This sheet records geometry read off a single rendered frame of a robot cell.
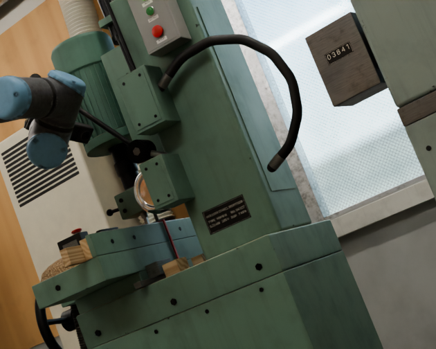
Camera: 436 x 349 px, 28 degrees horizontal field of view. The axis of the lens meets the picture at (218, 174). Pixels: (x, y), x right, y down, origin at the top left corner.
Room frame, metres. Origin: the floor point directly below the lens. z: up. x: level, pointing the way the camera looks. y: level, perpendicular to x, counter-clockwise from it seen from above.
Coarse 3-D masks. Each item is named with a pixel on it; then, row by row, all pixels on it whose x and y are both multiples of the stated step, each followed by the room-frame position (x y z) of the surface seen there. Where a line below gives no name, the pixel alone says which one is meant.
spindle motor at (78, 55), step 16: (96, 32) 2.25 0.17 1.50; (64, 48) 2.23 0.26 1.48; (80, 48) 2.23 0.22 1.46; (96, 48) 2.24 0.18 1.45; (112, 48) 2.28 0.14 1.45; (64, 64) 2.24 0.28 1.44; (80, 64) 2.23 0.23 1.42; (96, 64) 2.24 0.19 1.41; (96, 80) 2.23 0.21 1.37; (96, 96) 2.23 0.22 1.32; (112, 96) 2.24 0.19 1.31; (96, 112) 2.23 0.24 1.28; (112, 112) 2.23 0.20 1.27; (96, 128) 2.24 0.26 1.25; (112, 128) 2.23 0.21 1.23; (96, 144) 2.24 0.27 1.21; (112, 144) 2.26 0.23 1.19
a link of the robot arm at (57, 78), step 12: (60, 72) 1.89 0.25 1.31; (60, 84) 1.85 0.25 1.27; (72, 84) 1.86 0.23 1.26; (84, 84) 1.89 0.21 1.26; (60, 96) 1.84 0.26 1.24; (72, 96) 1.87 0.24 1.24; (60, 108) 1.85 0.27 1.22; (72, 108) 1.89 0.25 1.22; (36, 120) 1.90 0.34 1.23; (48, 120) 1.89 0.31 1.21; (60, 120) 1.89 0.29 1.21; (72, 120) 1.91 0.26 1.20
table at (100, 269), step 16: (176, 240) 2.33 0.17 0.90; (192, 240) 2.41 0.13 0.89; (96, 256) 1.99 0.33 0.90; (112, 256) 2.03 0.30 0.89; (128, 256) 2.09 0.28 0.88; (144, 256) 2.16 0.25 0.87; (160, 256) 2.22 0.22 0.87; (192, 256) 2.37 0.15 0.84; (64, 272) 2.03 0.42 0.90; (80, 272) 2.01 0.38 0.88; (96, 272) 1.99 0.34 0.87; (112, 272) 2.01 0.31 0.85; (128, 272) 2.07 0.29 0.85; (32, 288) 2.07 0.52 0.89; (48, 288) 2.05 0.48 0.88; (64, 288) 2.03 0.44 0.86; (80, 288) 2.01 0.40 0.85; (96, 288) 2.10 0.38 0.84; (48, 304) 2.06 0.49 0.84; (64, 304) 2.30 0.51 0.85
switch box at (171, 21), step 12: (132, 0) 2.04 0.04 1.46; (156, 0) 2.01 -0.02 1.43; (168, 0) 2.01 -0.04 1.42; (132, 12) 2.05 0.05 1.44; (144, 12) 2.03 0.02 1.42; (156, 12) 2.02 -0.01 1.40; (168, 12) 2.01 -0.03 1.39; (180, 12) 2.05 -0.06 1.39; (144, 24) 2.04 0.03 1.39; (156, 24) 2.02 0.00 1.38; (168, 24) 2.01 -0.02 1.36; (180, 24) 2.02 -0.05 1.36; (144, 36) 2.04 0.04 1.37; (168, 36) 2.02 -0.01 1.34; (180, 36) 2.01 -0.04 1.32; (156, 48) 2.03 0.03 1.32; (168, 48) 2.05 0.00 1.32
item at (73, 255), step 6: (78, 246) 1.99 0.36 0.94; (60, 252) 1.95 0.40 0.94; (66, 252) 1.95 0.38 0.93; (72, 252) 1.96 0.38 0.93; (78, 252) 1.98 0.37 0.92; (66, 258) 1.95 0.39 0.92; (72, 258) 1.95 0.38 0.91; (78, 258) 1.97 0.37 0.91; (84, 258) 2.00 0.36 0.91; (66, 264) 1.95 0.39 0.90; (72, 264) 1.95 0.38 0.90; (78, 264) 2.00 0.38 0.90
